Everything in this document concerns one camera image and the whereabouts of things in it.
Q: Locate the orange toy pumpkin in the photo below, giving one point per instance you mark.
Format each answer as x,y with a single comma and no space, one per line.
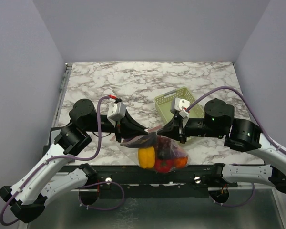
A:
180,162

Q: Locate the clear zip top bag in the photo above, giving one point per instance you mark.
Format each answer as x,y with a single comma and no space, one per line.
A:
132,153

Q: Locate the red toy bell pepper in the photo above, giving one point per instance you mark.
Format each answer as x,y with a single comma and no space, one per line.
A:
163,166

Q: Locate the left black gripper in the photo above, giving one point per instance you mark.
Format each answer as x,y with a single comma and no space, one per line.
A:
128,127

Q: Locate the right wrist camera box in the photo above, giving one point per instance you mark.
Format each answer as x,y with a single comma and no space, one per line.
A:
179,105

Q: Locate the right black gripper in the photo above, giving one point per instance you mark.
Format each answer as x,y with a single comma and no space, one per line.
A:
175,129

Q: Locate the aluminium frame rail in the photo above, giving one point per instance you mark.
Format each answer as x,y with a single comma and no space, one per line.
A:
171,184

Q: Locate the green perforated plastic basket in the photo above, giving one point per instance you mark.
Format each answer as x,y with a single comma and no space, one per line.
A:
163,102

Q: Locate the long striped purple eggplant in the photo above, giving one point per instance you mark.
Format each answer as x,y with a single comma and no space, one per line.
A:
170,153

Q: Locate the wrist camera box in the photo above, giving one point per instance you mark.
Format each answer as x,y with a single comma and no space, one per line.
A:
179,105
116,111

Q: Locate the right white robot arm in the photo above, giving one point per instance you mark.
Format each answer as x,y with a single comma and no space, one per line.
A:
240,135

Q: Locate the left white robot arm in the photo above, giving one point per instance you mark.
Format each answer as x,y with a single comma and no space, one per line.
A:
65,165

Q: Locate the yellow toy bell pepper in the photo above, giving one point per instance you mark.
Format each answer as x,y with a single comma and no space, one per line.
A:
146,157

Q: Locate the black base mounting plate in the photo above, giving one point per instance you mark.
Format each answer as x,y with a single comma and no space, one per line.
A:
135,182

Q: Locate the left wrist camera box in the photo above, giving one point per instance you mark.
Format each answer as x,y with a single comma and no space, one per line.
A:
116,111

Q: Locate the dark purple toy eggplant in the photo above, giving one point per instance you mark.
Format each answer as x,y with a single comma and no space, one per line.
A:
144,142

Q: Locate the purple toy grapes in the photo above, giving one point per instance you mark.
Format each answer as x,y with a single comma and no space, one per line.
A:
163,146

